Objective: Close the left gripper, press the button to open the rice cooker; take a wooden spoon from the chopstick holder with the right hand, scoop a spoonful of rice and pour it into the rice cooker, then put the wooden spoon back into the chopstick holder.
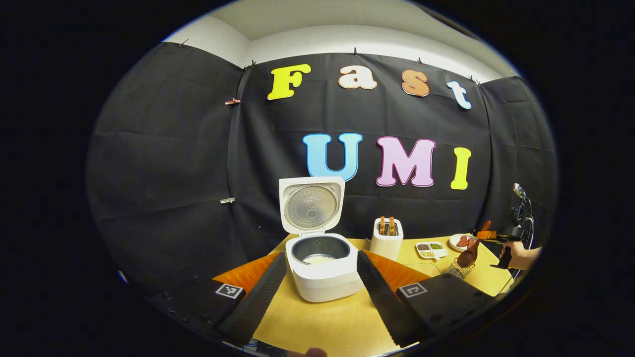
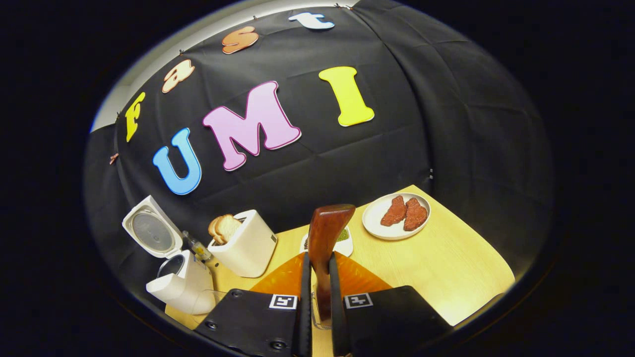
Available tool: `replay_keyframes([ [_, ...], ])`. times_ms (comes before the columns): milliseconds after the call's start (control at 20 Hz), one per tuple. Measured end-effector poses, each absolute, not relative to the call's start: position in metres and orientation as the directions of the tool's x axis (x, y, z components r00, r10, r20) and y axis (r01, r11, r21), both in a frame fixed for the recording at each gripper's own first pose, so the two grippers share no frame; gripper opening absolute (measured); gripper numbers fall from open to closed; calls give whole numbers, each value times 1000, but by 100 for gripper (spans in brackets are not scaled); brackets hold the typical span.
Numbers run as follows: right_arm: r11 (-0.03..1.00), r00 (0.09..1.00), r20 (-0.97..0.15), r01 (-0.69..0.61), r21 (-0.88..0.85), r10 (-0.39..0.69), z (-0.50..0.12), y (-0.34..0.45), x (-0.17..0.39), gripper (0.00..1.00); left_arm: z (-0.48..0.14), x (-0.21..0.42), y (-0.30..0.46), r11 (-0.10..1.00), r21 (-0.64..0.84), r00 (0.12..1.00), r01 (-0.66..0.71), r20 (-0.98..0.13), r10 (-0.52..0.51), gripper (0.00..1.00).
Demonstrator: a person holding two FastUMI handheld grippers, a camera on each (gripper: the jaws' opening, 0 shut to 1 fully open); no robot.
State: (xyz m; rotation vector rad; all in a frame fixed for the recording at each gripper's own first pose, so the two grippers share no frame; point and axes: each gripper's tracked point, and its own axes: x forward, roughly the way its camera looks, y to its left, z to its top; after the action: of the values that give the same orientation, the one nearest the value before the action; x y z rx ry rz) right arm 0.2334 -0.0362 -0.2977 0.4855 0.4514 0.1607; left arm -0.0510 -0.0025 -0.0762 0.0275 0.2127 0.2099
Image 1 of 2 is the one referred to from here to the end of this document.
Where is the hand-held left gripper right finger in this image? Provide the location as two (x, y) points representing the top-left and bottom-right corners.
(356, 249), (497, 348)

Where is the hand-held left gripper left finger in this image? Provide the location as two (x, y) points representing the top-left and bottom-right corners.
(146, 251), (288, 348)

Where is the wooden spoon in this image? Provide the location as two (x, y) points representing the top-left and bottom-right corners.
(455, 239), (481, 269)

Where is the wire chopstick holder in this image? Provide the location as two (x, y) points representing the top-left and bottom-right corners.
(445, 261), (476, 280)

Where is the white rice cooker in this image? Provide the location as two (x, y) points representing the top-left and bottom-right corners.
(278, 176), (366, 303)

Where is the white round plate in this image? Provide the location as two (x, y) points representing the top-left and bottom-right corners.
(448, 233), (480, 253)

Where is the white toaster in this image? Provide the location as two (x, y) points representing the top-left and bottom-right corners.
(370, 218), (405, 262)

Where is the white divided grain dish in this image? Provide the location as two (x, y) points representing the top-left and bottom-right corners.
(415, 241), (449, 261)

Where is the black backdrop cloth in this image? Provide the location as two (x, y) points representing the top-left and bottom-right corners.
(87, 42), (559, 298)

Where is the row of black cloth clips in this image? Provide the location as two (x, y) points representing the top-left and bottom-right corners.
(178, 39), (521, 87)

